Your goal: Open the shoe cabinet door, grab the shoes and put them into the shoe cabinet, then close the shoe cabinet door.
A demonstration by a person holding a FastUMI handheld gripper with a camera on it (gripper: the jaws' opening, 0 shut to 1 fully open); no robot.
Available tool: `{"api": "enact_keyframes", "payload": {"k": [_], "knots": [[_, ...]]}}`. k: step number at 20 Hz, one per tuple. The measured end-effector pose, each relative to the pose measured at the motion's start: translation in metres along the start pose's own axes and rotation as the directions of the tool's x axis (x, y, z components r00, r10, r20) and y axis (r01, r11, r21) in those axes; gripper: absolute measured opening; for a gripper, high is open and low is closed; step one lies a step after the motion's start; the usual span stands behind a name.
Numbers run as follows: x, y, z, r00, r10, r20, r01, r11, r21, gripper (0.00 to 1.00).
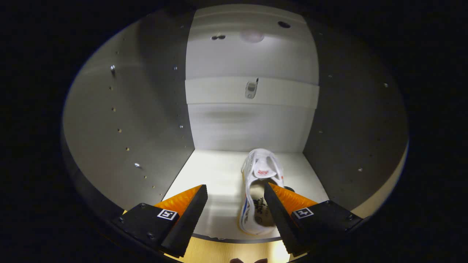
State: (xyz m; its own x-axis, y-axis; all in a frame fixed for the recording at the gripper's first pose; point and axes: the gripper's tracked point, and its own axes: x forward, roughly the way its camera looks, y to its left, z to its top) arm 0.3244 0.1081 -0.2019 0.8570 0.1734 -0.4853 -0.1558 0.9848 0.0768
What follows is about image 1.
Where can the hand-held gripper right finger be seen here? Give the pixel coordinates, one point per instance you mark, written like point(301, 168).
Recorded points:
point(283, 223)

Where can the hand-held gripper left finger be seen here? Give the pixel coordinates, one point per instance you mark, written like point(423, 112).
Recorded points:
point(188, 221)

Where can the white canvas shoe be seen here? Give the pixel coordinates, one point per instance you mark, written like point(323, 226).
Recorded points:
point(261, 164)

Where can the grey shoe cabinet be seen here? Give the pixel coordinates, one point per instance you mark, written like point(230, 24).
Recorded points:
point(128, 109)

